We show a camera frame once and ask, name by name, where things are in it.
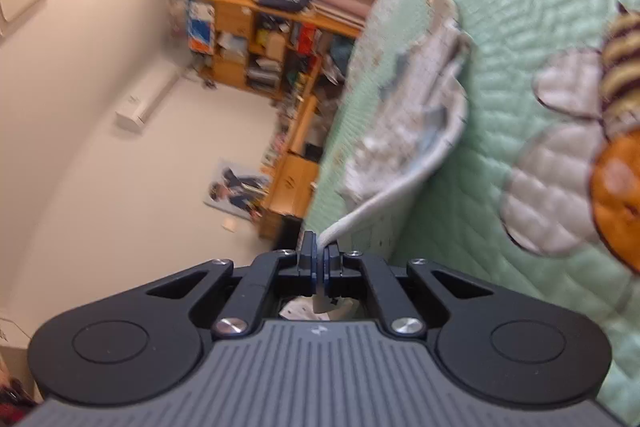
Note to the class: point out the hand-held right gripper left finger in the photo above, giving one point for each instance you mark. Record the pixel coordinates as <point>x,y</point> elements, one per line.
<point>312,264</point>

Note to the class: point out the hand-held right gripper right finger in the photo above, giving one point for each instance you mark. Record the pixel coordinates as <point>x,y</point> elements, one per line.
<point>327,267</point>

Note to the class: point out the white patterned long-sleeve shirt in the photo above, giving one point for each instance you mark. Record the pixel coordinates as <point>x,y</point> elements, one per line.
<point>410,107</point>

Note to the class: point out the row of books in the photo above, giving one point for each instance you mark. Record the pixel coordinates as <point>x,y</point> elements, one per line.
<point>262,74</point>

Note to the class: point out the red box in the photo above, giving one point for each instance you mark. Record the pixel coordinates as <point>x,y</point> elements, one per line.
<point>307,37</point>

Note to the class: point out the white air conditioner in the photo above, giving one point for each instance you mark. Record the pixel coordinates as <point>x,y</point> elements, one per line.
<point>145,99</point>

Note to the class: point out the blue and white carton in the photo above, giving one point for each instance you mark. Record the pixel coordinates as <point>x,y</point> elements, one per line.
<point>201,27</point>

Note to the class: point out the wooden bookshelf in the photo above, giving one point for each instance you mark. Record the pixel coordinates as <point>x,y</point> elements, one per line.
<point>230,7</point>

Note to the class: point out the green bee-print quilt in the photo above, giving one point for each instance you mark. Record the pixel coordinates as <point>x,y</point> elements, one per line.
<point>525,7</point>

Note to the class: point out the white wall switch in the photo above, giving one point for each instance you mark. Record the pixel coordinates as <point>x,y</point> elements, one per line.
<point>230,225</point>

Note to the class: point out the wall poster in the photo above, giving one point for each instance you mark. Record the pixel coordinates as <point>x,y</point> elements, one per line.
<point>235,189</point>

